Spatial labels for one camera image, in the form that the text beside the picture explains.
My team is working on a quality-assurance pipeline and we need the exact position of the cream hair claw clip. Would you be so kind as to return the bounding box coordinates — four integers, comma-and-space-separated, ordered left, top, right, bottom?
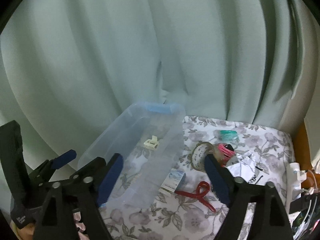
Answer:
143, 135, 159, 151

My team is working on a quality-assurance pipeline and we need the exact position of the pink bangle stack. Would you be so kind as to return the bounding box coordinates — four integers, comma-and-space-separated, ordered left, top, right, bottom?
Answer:
217, 143, 235, 166

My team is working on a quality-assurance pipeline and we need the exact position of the dark red hair claw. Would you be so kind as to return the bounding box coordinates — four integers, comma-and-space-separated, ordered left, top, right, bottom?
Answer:
174, 181, 216, 213

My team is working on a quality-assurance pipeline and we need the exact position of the floral white blanket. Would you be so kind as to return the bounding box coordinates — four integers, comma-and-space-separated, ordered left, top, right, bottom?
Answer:
100, 115, 295, 240

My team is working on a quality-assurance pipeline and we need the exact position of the white paper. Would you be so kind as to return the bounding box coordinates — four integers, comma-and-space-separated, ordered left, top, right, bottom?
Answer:
225, 151, 260, 184

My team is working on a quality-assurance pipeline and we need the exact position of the small blue white box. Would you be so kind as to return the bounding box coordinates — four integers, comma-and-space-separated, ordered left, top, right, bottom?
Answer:
159, 168, 185, 196

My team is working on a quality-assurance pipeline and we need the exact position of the clear tape roll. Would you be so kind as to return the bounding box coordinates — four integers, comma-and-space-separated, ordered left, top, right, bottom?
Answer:
191, 142, 224, 172

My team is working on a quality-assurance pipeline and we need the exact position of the black small clip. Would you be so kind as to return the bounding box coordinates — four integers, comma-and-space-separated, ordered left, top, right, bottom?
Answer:
224, 144, 234, 152

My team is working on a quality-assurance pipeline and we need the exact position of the green curtain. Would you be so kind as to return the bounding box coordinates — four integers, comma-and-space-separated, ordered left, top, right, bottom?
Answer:
1, 0, 319, 168

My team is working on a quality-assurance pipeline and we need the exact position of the white power strip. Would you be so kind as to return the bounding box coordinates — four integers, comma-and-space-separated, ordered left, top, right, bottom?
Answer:
285, 163, 307, 223

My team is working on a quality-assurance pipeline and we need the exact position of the clear plastic storage bin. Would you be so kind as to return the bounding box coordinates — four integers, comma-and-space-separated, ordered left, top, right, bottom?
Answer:
78, 102, 185, 209

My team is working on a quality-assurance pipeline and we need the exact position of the teal bangle stack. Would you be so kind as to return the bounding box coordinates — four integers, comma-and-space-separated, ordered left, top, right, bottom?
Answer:
219, 130, 239, 142

